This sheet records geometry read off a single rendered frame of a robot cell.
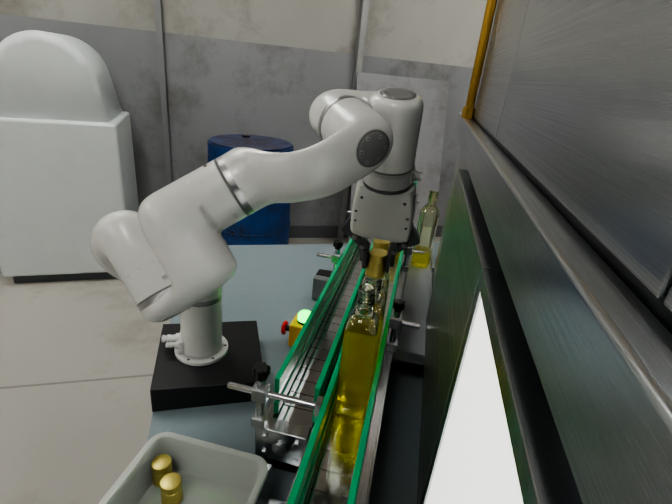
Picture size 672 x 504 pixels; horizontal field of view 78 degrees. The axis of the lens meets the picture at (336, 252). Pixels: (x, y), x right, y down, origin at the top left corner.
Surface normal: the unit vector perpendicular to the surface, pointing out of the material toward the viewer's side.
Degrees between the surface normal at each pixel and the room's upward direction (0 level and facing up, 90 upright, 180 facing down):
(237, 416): 0
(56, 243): 90
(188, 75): 90
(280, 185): 112
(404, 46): 90
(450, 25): 90
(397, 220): 106
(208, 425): 0
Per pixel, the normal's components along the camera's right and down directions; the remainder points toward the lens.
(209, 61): 0.25, 0.41
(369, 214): -0.30, 0.58
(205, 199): 0.14, 0.13
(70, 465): 0.09, -0.91
